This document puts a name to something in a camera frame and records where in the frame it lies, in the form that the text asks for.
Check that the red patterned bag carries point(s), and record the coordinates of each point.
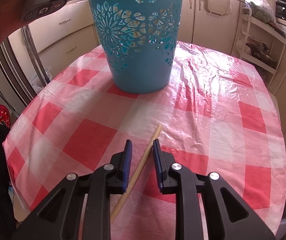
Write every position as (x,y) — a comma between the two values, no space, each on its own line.
(4,116)

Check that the teal perforated plastic basket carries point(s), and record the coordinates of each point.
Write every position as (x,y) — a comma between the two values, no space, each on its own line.
(139,40)

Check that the pink checkered tablecloth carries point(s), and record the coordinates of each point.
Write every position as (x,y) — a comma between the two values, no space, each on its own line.
(158,119)

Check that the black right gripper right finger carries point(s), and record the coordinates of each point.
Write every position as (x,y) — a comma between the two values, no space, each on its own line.
(198,197)

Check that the long bamboo chopstick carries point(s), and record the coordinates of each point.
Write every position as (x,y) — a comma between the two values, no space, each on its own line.
(135,176)

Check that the white storage rack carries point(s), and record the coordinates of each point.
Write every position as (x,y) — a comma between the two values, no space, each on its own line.
(259,44)

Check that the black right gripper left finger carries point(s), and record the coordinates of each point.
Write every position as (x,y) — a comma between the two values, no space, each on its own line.
(79,205)

